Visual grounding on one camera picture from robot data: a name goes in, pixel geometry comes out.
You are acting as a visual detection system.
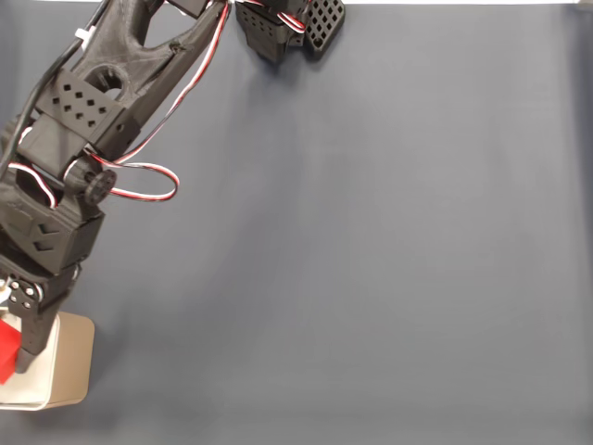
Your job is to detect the beige box with white lining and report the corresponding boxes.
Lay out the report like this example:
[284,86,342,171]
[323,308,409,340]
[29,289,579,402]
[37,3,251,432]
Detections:
[0,311,96,412]

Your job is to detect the long red white black wire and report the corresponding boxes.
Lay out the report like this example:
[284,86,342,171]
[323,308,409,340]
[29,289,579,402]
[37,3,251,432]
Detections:
[90,2,232,202]

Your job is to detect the red cube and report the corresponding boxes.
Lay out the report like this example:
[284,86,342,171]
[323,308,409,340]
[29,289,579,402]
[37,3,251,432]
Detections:
[0,319,22,386]

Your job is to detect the dark blue-grey mat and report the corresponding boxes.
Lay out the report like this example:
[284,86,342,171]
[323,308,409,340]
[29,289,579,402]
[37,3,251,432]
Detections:
[0,3,593,445]

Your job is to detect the short red white black wire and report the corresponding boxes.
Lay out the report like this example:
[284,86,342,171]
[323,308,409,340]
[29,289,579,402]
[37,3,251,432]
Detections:
[7,161,57,209]

